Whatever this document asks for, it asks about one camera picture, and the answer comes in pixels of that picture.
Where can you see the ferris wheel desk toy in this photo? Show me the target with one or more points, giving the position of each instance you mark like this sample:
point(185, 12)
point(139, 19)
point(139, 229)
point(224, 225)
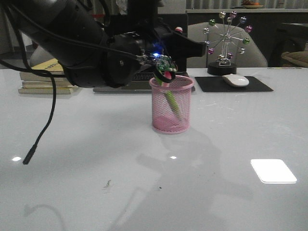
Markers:
point(221, 38)

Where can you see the yellow top book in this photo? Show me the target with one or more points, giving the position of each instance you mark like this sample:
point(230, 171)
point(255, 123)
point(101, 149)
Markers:
point(51, 65)

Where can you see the fruit bowl on counter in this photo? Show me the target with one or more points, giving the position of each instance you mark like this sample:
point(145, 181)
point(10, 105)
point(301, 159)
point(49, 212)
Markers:
point(250, 4)

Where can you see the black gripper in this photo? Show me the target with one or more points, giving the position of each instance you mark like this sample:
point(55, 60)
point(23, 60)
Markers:
point(162, 34)

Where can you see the beige cushion at right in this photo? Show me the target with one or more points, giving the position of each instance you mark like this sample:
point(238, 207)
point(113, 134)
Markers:
point(296, 59)

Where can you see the middle book in stack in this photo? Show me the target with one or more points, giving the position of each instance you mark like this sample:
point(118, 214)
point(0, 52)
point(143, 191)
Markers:
point(45, 84)

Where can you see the pink highlighter pen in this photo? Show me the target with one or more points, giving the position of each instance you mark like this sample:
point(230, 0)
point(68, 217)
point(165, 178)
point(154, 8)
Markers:
point(167, 76)

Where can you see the pink mesh pen holder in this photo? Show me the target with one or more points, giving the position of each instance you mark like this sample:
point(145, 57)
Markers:
point(163, 119)

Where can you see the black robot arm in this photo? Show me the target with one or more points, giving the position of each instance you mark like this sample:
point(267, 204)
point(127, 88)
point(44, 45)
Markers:
point(91, 56)

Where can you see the black mouse pad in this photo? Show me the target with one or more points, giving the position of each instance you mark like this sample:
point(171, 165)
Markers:
point(218, 84)

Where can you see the book in stack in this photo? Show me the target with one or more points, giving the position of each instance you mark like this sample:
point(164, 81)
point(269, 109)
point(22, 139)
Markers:
point(45, 84)
point(46, 90)

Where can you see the green highlighter pen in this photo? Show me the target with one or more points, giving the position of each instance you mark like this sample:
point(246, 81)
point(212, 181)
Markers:
point(170, 99)

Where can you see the green wrist camera board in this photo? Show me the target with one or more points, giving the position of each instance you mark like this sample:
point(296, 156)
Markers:
point(159, 63)

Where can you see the bottom book in stack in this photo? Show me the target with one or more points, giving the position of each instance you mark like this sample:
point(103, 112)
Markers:
point(46, 90)

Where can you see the white computer mouse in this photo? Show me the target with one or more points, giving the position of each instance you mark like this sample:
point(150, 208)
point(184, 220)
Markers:
point(235, 80)

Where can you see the grey right armchair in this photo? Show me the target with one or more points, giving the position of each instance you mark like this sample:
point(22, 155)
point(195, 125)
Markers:
point(252, 57)

